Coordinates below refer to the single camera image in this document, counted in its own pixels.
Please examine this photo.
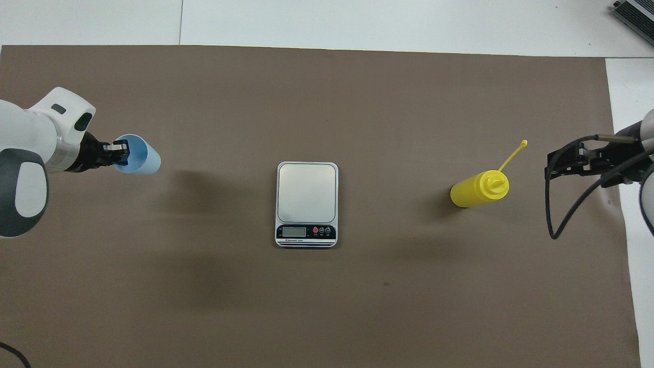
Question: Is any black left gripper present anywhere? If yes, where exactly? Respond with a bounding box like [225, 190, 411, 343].
[77, 131, 130, 172]

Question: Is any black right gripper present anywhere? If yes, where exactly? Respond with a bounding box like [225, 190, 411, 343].
[546, 142, 648, 189]

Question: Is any light blue plastic cup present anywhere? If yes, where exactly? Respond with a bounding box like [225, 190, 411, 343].
[113, 134, 162, 176]

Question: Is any yellow squeeze bottle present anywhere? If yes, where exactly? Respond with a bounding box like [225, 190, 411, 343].
[450, 139, 528, 209]

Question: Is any silver digital kitchen scale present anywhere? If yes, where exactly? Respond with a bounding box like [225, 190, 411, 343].
[275, 162, 339, 249]

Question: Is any grey finned metal device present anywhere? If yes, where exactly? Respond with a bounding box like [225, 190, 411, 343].
[611, 0, 654, 48]

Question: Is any brown paper mat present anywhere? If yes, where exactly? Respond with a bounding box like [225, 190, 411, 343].
[0, 45, 642, 368]

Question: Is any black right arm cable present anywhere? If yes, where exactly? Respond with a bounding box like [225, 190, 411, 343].
[544, 134, 654, 241]

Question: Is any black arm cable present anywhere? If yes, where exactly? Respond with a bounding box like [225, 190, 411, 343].
[544, 134, 654, 241]
[0, 341, 32, 368]

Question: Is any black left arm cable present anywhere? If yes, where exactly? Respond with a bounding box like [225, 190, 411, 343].
[0, 341, 32, 368]

